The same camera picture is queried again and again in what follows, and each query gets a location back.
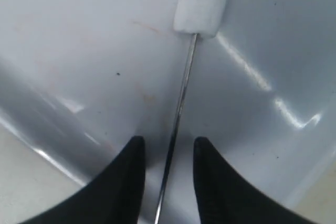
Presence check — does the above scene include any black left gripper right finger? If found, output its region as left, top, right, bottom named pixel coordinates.
left=193, top=137, right=335, bottom=223

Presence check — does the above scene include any white rectangular plastic tray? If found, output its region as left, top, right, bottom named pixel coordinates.
left=1, top=0, right=335, bottom=223

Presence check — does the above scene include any white marshmallow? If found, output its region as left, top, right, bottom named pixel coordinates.
left=173, top=0, right=227, bottom=38

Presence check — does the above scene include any thin metal skewer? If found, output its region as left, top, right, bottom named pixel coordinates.
left=153, top=33, right=199, bottom=224

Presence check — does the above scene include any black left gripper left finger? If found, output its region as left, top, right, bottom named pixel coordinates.
left=26, top=136, right=145, bottom=223

